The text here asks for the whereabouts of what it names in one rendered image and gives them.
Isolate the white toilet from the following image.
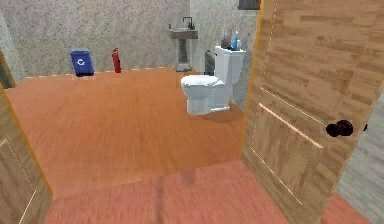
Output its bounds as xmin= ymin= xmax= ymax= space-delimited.
xmin=180 ymin=45 xmax=247 ymax=117

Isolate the blue spray bottle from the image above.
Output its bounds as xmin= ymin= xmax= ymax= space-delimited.
xmin=231 ymin=30 xmax=242 ymax=52

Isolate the grey pedestal sink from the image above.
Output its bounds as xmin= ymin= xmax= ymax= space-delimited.
xmin=166 ymin=27 xmax=200 ymax=73

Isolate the black round door knob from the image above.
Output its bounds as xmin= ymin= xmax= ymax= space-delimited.
xmin=325 ymin=119 xmax=355 ymax=138

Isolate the black sink faucet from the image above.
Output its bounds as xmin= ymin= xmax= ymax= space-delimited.
xmin=182 ymin=16 xmax=196 ymax=31

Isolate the blue recycling bin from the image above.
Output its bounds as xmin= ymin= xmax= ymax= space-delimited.
xmin=69 ymin=49 xmax=96 ymax=78

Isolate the wooden room door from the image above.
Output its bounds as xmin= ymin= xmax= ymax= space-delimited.
xmin=240 ymin=0 xmax=384 ymax=224

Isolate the grey bottle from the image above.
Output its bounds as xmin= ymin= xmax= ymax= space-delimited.
xmin=220 ymin=29 xmax=233 ymax=50

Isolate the dark framed wall picture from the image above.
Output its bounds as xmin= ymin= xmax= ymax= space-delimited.
xmin=237 ymin=0 xmax=262 ymax=11

